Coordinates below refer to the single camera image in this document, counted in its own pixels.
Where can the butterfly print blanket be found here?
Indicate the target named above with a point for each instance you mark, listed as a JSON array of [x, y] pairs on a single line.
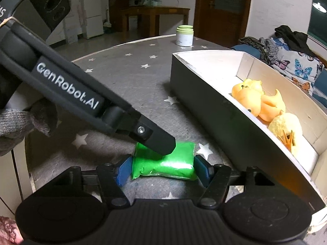
[[296, 66]]

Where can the white refrigerator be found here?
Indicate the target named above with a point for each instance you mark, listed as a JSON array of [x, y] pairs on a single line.
[[93, 12]]

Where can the striped clothes pile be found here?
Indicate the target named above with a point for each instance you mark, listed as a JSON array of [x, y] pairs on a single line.
[[255, 44]]

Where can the green plastic packet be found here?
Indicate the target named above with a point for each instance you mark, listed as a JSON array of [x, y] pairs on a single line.
[[176, 164]]

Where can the yellow fluffy chick toy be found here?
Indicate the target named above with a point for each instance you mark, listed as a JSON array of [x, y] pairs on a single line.
[[283, 125]]

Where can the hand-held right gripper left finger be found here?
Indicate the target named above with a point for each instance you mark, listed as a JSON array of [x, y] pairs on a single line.
[[124, 171]]

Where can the black clothes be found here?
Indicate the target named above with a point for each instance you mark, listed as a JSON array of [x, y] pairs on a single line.
[[293, 38]]

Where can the teal bag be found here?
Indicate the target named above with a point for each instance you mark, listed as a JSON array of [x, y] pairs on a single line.
[[145, 0]]

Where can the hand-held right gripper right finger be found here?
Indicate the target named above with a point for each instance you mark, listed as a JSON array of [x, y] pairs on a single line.
[[201, 168]]

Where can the grey star-print table cover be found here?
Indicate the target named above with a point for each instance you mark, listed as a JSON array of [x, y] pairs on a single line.
[[122, 76]]

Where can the brown wooden side table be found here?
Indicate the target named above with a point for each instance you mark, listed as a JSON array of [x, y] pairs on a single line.
[[153, 11]]

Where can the dark glass window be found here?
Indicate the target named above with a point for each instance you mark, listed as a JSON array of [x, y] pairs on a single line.
[[319, 25]]

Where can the white jar with green lid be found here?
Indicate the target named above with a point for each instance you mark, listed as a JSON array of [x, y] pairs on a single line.
[[184, 37]]

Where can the person's left hand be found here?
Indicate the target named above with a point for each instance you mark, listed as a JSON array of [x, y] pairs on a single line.
[[25, 125]]

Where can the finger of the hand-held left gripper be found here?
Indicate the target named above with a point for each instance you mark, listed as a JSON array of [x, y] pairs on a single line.
[[153, 137]]

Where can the grey cardboard box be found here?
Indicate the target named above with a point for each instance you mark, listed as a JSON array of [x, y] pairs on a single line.
[[204, 91]]

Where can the pink patterned clothing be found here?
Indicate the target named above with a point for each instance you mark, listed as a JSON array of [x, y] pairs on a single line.
[[7, 231]]

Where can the brown wooden door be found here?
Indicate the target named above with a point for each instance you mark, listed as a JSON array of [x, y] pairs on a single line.
[[224, 25]]

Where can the dark wooden cabinet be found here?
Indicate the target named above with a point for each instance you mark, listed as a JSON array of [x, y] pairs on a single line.
[[117, 0]]

